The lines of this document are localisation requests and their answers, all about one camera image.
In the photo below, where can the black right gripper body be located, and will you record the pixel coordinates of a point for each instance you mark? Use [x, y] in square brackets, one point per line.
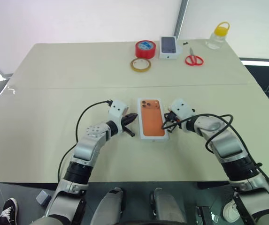
[174, 122]

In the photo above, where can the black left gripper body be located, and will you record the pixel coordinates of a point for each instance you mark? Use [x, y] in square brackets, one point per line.
[125, 123]

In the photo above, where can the orange phone box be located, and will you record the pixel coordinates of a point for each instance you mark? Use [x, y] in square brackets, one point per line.
[151, 119]

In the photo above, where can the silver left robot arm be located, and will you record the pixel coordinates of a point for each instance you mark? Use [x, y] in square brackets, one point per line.
[89, 145]

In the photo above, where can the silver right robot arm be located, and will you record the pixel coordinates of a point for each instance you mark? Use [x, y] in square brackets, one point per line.
[228, 145]

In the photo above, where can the phone box with dark print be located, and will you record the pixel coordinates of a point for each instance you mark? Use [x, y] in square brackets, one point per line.
[168, 45]

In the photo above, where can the clear jar with yellow lid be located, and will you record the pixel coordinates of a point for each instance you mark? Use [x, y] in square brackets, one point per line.
[216, 38]

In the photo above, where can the small grey box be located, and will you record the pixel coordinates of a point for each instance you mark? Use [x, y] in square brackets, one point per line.
[43, 198]

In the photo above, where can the clear tan tape roll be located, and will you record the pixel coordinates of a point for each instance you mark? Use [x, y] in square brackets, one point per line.
[132, 65]

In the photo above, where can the red tape roll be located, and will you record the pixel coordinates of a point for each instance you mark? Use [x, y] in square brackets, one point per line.
[145, 52]

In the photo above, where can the grey rounded robot leg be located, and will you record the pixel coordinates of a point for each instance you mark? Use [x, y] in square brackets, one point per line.
[110, 206]
[164, 206]

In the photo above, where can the grey vertical pole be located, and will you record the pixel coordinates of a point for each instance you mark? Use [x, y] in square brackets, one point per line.
[180, 18]

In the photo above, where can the white shoe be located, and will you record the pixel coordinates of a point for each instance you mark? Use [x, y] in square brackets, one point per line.
[230, 211]

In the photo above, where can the clear tape scrap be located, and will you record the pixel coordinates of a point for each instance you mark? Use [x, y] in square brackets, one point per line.
[11, 89]

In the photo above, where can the black and white sneaker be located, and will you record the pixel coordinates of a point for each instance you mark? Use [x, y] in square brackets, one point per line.
[8, 211]

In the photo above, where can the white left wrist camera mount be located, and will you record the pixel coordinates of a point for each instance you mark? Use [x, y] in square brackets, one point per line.
[117, 110]

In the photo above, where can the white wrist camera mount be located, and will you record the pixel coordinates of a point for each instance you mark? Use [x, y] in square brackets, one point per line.
[182, 109]
[117, 110]

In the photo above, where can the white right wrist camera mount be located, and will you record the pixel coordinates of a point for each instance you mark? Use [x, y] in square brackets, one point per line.
[182, 109]

